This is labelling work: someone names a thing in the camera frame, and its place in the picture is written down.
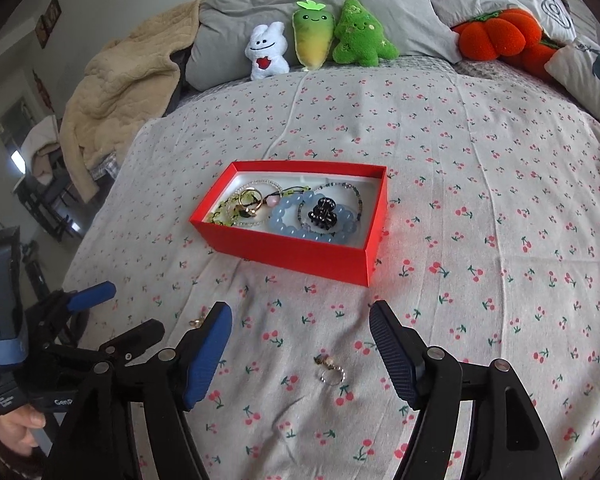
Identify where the beige cloth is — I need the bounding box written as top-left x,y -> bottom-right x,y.
27,115 -> 68,186

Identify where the yellow carrot plush toy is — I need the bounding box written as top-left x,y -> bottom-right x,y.
292,0 -> 337,71

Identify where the white bunny plush toy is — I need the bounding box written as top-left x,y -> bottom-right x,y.
244,21 -> 291,81

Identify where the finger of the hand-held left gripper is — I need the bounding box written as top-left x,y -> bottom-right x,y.
97,319 -> 166,361
25,281 -> 117,331

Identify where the small beaded silver ring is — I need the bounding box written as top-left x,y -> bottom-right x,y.
314,354 -> 348,387

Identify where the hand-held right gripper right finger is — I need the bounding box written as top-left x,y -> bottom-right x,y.
369,300 -> 563,480

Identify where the dark wall hanging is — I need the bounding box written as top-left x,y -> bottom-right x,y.
35,0 -> 62,50

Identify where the person's left hand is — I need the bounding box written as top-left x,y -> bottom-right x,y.
0,405 -> 48,456

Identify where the cherry print bed sheet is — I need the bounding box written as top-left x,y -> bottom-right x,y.
62,67 -> 600,480

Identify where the green bead bracelet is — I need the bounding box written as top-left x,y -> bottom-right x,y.
205,187 -> 261,226

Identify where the orange pumpkin plush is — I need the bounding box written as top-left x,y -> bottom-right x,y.
452,7 -> 561,81

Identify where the gold ring ornament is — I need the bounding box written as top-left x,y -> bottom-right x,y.
237,187 -> 268,218

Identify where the dark chair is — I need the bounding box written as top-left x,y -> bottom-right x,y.
15,160 -> 86,241

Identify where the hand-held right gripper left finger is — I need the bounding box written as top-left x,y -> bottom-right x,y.
42,301 -> 233,480

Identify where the dark seed bead bracelet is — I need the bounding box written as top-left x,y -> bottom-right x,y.
310,182 -> 366,223

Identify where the green tree plush toy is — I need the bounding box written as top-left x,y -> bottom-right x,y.
332,0 -> 400,67

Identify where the beige quilted blanket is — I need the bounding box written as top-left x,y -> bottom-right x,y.
60,0 -> 203,201

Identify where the white deer print pillow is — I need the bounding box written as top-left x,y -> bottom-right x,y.
544,37 -> 600,133

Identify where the red cardboard box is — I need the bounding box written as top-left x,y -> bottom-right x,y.
189,160 -> 390,288

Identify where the pale blue bead bracelet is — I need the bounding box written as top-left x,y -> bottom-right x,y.
269,192 -> 358,246

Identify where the black hair claw clip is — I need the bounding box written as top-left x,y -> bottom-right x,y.
300,197 -> 338,231

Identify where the clear seed bead bracelet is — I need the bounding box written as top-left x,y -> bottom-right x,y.
237,177 -> 286,198

